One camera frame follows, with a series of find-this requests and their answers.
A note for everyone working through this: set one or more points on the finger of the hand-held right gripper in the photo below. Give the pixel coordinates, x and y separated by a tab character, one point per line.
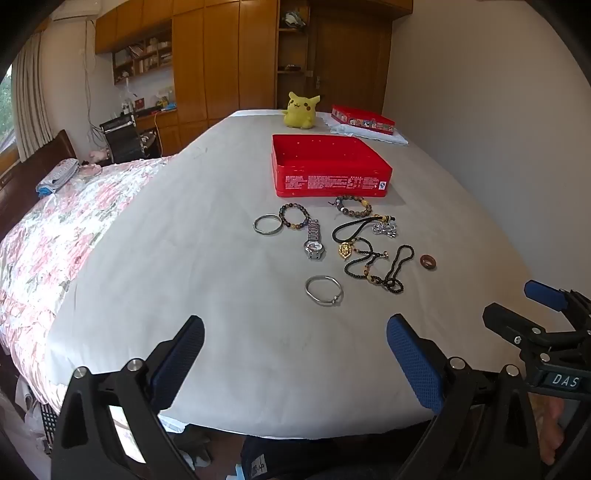
545	295
508	325

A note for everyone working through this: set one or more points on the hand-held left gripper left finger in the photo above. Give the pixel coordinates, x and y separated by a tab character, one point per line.
180	360

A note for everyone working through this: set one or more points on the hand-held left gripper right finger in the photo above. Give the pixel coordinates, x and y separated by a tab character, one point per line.
415	364

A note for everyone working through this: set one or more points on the thin silver clasp bangle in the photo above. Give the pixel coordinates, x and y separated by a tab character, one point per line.
310	293

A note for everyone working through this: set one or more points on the thick silver bangle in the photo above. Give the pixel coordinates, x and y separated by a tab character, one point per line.
256	226

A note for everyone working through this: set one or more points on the silver wristwatch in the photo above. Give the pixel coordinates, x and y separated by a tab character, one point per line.
314	247

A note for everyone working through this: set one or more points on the red tin box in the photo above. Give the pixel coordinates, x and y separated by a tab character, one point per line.
323	154

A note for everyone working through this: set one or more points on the person's right hand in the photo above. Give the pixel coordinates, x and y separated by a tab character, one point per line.
547	420

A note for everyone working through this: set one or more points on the dark clothing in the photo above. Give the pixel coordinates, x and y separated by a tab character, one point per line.
323	454

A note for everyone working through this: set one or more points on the white plastic bag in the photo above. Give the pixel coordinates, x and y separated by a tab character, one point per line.
30	415

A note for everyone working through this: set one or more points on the floral quilt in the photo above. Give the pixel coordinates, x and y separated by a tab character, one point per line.
60	244

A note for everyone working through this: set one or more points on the folded blue white cloth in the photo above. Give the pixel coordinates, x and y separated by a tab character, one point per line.
57	177

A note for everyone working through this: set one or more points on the pink plush toy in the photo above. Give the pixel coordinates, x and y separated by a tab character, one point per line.
98	155

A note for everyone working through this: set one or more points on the wooden desk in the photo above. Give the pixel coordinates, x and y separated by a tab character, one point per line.
166	131

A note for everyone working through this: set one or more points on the black office chair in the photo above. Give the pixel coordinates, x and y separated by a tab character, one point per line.
122	138

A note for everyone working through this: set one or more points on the dark wooden headboard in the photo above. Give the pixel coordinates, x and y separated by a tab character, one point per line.
27	184

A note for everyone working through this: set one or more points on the red tin lid with pictures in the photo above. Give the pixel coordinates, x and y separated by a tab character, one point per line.
364	117

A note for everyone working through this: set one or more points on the yellow plush toy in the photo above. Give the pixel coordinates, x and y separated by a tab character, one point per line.
300	113

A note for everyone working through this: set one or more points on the beige curtain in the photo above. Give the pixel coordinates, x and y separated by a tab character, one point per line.
32	101

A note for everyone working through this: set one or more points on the wooden wardrobe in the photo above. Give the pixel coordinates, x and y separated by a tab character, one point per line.
217	60

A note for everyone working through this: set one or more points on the window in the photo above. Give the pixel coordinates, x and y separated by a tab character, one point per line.
5	110

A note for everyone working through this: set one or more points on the wooden door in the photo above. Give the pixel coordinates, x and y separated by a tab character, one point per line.
351	60

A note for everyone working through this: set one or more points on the wooden bookshelf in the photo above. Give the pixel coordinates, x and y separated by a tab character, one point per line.
143	55

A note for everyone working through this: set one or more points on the wooden shelf niche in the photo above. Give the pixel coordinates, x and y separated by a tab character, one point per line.
293	46

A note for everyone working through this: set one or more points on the white air conditioner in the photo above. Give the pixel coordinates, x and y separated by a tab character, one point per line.
76	9

